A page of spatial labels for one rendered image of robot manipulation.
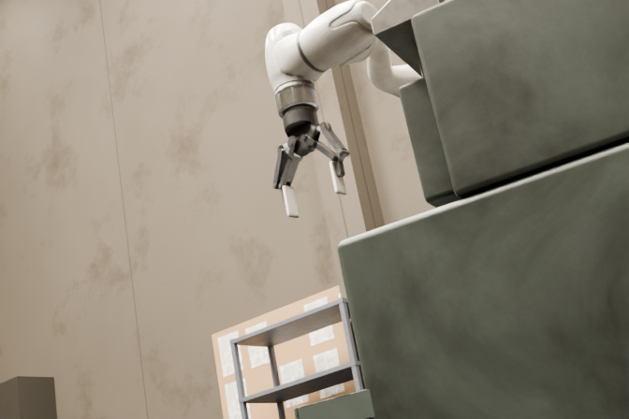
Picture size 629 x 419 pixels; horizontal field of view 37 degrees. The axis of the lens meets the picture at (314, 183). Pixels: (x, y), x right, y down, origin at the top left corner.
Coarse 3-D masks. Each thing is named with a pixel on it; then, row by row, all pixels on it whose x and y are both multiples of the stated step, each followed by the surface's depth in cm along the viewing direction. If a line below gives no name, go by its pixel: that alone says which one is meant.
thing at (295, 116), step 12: (300, 108) 197; (312, 108) 199; (288, 120) 198; (300, 120) 196; (312, 120) 197; (288, 132) 199; (300, 132) 198; (312, 132) 196; (288, 144) 200; (300, 144) 198
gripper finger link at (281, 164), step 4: (280, 144) 202; (280, 148) 202; (280, 152) 201; (280, 156) 201; (284, 156) 202; (280, 160) 201; (284, 160) 202; (276, 164) 201; (280, 164) 201; (284, 164) 202; (276, 168) 201; (280, 168) 201; (284, 168) 202; (276, 172) 201; (280, 172) 201; (276, 176) 201; (280, 176) 201; (276, 180) 201; (280, 180) 203; (272, 184) 201; (276, 184) 200; (276, 188) 201
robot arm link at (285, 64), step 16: (272, 32) 205; (288, 32) 203; (272, 48) 202; (288, 48) 199; (272, 64) 202; (288, 64) 199; (304, 64) 197; (272, 80) 202; (288, 80) 199; (304, 80) 200
